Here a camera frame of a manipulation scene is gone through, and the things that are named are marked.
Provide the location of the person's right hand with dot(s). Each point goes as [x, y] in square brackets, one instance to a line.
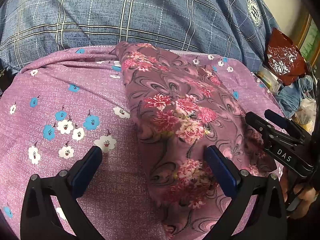
[306, 195]

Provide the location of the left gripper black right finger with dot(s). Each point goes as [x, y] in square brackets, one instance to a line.
[257, 208]

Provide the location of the translucent plastic bag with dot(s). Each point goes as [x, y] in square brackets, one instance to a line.
[305, 117]

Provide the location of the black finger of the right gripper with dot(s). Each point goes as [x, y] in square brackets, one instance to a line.
[262, 127]
[289, 126]

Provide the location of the blue denim clothes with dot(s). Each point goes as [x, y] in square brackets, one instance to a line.
[290, 97]

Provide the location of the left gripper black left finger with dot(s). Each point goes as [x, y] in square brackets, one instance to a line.
[39, 219]

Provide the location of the purple floral bed sheet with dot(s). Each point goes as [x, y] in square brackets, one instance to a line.
[55, 110]

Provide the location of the blue plaid quilt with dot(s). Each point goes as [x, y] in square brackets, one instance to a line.
[237, 29]

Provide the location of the red shiny plastic bag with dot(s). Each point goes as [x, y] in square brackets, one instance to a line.
[284, 59]

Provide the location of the wooden door frame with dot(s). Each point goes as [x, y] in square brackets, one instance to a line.
[305, 36]

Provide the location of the maroon floral small garment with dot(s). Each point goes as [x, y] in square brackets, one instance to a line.
[181, 104]

